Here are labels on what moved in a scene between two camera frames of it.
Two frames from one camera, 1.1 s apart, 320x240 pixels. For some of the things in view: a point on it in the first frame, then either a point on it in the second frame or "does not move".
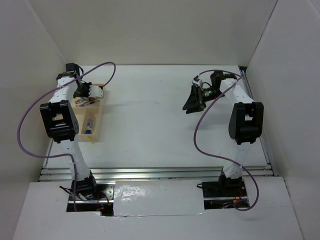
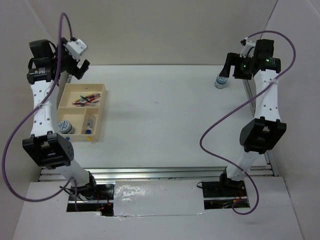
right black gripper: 194,103 → 234,59
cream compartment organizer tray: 89,112 does not move
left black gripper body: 82,90 → 68,63
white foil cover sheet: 155,197 does not move
